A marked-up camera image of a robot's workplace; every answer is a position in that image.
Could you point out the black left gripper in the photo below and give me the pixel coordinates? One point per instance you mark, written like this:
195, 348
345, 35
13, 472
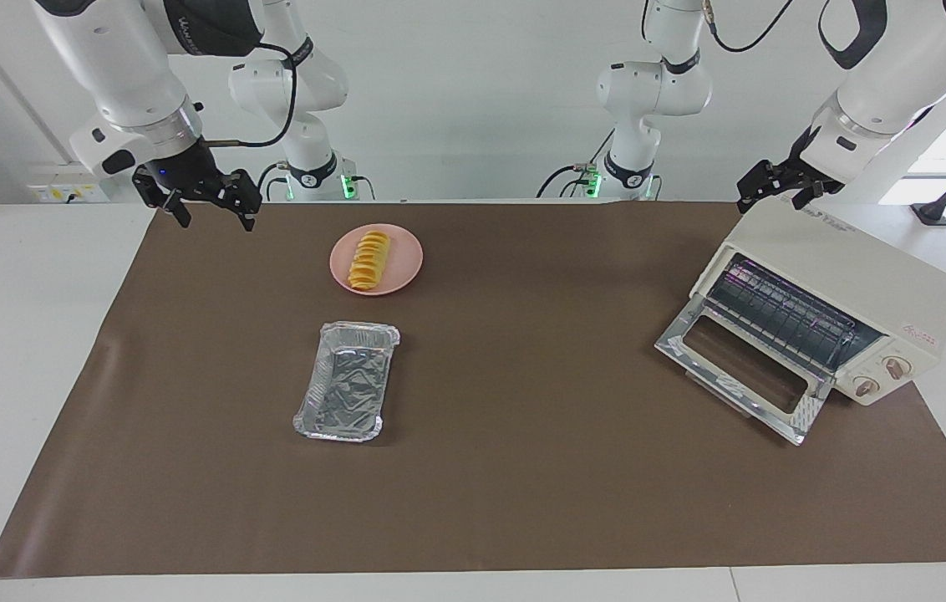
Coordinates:
807, 171

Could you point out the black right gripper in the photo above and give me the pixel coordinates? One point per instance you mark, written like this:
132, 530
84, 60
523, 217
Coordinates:
185, 176

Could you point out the sliced yellow bread loaf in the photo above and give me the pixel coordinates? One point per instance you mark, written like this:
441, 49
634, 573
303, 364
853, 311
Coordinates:
368, 259

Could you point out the silver foil tray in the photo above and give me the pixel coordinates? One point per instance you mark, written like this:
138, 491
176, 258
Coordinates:
348, 385

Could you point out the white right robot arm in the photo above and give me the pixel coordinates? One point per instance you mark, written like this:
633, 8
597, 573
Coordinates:
130, 75

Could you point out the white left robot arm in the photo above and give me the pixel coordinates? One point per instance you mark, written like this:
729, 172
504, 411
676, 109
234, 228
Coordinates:
899, 75

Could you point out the cream toaster oven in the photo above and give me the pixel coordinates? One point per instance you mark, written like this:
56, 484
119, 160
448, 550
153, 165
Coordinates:
857, 267

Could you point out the glass oven door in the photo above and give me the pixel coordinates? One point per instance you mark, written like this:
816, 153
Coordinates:
682, 347

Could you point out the beige oven knob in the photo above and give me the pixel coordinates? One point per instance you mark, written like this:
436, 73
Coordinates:
867, 387
897, 368

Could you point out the pink round plate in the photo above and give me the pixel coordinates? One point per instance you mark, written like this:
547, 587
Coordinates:
406, 259

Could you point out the brown table mat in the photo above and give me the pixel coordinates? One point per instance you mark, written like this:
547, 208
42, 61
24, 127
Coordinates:
523, 468

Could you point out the white wall power socket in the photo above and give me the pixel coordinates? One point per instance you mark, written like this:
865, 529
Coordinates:
51, 192

